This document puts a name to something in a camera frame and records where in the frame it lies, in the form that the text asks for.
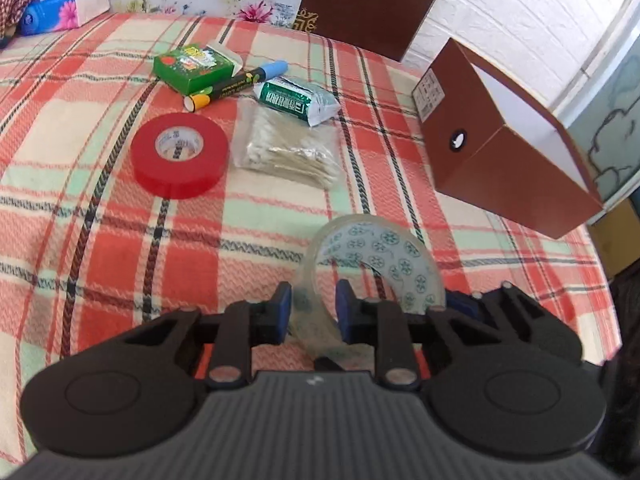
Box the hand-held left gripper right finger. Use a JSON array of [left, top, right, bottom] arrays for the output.
[[335, 280, 521, 392]]

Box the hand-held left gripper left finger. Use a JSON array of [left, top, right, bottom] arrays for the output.
[[106, 281, 293, 388]]

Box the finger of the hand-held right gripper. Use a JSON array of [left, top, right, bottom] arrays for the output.
[[446, 280, 585, 363]]

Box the clear tape roll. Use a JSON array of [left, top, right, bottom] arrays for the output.
[[295, 214, 447, 361]]

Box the brown cardboard box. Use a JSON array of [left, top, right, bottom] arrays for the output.
[[412, 37, 606, 241]]

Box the black marker pen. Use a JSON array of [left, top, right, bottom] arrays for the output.
[[184, 60, 290, 112]]

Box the small green box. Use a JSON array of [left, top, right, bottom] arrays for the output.
[[152, 42, 244, 97]]

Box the plaid tablecloth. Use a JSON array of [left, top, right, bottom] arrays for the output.
[[0, 12, 623, 466]]

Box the cotton swab bag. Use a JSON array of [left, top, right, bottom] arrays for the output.
[[231, 97, 343, 191]]

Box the tan wooden furniture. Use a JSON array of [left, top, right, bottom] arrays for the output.
[[590, 200, 640, 281]]

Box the red tape roll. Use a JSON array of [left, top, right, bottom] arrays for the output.
[[131, 112, 231, 200]]

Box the green battery pack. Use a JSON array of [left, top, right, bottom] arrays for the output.
[[252, 76, 342, 128]]

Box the blue tissue pack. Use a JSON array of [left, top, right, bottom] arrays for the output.
[[20, 0, 112, 37]]

